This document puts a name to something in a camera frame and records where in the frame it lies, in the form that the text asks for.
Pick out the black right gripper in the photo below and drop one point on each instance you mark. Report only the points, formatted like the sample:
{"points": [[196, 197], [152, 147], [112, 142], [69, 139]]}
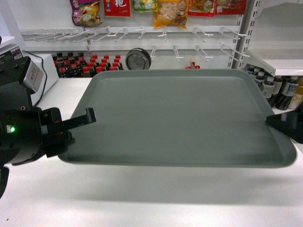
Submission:
{"points": [[289, 123]]}

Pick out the red snack bag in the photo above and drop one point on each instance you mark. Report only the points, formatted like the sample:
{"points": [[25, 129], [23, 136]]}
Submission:
{"points": [[117, 8]]}

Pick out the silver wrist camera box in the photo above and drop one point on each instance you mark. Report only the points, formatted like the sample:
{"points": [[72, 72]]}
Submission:
{"points": [[33, 78]]}

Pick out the purple snack bag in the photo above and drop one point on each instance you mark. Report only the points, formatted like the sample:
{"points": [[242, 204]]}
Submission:
{"points": [[85, 13]]}

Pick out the white peg hook rail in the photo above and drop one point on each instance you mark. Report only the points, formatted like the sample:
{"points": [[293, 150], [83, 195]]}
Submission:
{"points": [[124, 38]]}

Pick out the group red capped soy bottles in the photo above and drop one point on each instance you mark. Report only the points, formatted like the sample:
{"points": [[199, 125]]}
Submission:
{"points": [[77, 66]]}

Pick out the grey silver serving tray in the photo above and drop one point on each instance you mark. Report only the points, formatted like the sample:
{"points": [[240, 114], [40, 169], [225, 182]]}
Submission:
{"points": [[200, 118]]}

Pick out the white cash register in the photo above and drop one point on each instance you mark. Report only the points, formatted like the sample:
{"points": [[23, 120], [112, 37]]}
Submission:
{"points": [[41, 69]]}

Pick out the yellow snack bag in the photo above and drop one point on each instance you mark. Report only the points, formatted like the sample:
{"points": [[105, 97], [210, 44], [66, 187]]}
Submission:
{"points": [[171, 13]]}

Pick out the round black barcode scanner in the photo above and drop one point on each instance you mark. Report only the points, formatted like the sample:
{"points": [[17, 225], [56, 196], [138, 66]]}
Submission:
{"points": [[138, 59]]}

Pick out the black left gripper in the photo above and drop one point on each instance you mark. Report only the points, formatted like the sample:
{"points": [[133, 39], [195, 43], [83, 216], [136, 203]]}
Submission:
{"points": [[27, 132]]}

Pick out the dark bottle white label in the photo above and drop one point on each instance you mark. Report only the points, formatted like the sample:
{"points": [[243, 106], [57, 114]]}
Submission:
{"points": [[287, 93]]}

